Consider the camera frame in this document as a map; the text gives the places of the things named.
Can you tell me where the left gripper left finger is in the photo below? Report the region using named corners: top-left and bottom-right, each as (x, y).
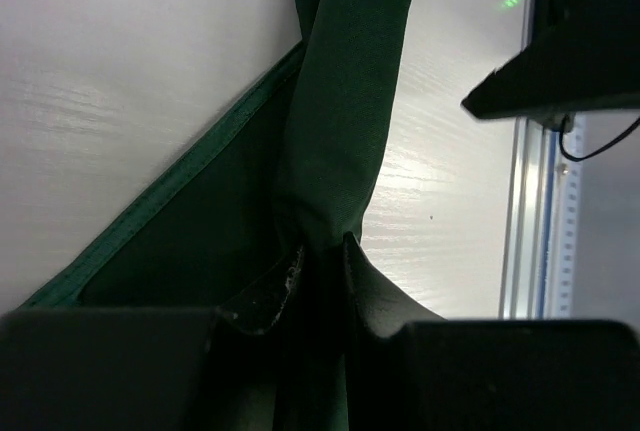
top-left (1, 249), bottom-right (304, 431)

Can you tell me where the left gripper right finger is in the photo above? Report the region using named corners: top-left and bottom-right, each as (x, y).
top-left (342, 235), bottom-right (639, 430)

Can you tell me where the aluminium front rail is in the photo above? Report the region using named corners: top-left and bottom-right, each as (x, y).
top-left (497, 0), bottom-right (561, 321)

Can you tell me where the white slotted cable duct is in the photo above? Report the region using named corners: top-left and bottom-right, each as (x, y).
top-left (554, 115), bottom-right (587, 321)

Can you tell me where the black thin cable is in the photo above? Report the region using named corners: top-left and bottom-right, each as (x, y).
top-left (557, 115), bottom-right (640, 162)

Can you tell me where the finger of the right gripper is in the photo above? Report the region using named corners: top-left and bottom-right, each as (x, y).
top-left (461, 0), bottom-right (639, 120)

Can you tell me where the dark green cloth napkin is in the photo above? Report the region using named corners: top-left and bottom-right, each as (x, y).
top-left (15, 0), bottom-right (411, 430)

